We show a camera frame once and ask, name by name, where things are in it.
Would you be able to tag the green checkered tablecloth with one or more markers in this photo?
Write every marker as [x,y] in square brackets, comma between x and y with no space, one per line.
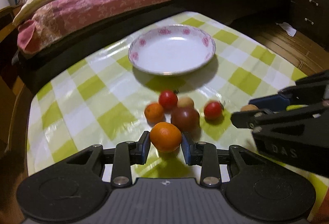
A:
[80,116]

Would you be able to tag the large orange mandarin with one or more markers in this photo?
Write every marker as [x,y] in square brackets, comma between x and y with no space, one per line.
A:
[165,137]

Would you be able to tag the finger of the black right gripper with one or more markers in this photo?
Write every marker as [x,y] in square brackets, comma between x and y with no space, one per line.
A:
[261,117]
[291,96]

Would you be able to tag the small orange mandarin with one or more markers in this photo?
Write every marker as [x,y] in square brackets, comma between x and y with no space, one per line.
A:
[154,113]

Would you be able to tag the red cherry tomato with stem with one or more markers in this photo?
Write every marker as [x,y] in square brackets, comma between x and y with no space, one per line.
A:
[213,110]

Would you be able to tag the dark drawer cabinet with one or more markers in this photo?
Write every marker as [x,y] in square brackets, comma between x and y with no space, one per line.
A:
[310,17]

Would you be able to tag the white paper on floor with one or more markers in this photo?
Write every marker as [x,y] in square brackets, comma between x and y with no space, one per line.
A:
[288,28]

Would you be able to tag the wooden bedside cabinet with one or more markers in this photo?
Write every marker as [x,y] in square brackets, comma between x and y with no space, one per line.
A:
[9,31]

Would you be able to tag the dark purple tomato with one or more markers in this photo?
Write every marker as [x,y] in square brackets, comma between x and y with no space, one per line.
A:
[186,119]

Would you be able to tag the white plate with pink flowers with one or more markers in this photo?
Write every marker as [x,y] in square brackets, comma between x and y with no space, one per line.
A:
[171,50]

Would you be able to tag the tan longan fruit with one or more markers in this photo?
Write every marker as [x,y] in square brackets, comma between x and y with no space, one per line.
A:
[248,107]
[185,102]

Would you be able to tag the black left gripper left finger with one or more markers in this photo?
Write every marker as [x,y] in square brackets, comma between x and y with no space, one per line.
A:
[126,154]

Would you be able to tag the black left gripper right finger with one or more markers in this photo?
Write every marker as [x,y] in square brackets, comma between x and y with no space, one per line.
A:
[205,155]

